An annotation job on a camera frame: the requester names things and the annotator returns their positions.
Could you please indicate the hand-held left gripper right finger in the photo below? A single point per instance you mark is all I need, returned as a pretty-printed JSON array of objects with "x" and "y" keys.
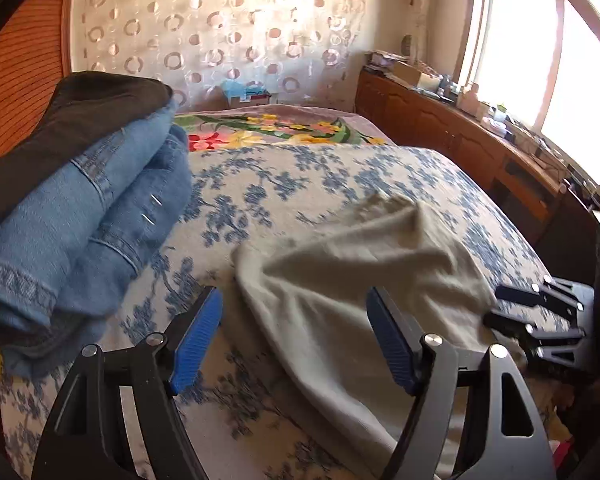
[{"x": 390, "y": 340}]

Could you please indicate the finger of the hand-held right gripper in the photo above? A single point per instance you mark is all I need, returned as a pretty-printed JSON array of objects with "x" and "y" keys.
[
  {"x": 530, "y": 294},
  {"x": 510, "y": 325}
]

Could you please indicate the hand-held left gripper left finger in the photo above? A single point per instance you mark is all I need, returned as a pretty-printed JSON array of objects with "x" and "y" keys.
[{"x": 197, "y": 345}]

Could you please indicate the grey-green pants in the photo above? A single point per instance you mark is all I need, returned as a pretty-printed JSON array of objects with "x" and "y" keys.
[{"x": 330, "y": 285}]

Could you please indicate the black pants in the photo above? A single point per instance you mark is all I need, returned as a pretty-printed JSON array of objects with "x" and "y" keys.
[{"x": 70, "y": 120}]

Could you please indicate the blue denim jeans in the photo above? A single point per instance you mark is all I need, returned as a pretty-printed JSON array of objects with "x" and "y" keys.
[{"x": 80, "y": 220}]

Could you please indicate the bed with blue floral sheet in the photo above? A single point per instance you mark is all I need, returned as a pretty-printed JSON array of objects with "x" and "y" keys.
[{"x": 290, "y": 190}]

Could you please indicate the wooden cabinet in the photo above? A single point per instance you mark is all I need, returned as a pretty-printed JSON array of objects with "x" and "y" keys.
[{"x": 430, "y": 130}]

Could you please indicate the white plastic bottle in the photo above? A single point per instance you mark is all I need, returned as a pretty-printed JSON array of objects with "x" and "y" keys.
[{"x": 471, "y": 100}]

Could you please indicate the colourful flower blanket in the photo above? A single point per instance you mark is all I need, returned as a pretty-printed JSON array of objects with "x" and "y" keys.
[{"x": 280, "y": 127}]

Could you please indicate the wooden-framed window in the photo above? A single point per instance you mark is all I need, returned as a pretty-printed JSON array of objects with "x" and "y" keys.
[{"x": 530, "y": 60}]

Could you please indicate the brown cardboard box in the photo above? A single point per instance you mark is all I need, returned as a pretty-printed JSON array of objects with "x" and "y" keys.
[{"x": 410, "y": 74}]

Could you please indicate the cardboard box with blue cloth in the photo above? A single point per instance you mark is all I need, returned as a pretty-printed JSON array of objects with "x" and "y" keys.
[{"x": 250, "y": 94}]

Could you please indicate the small round fan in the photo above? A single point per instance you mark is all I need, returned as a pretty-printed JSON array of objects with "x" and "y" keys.
[{"x": 406, "y": 46}]

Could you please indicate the circle-patterned sheer curtain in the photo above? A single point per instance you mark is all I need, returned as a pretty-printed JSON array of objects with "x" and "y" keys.
[{"x": 220, "y": 25}]

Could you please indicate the wooden slatted wardrobe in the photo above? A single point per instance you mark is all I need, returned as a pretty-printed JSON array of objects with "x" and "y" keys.
[{"x": 25, "y": 60}]

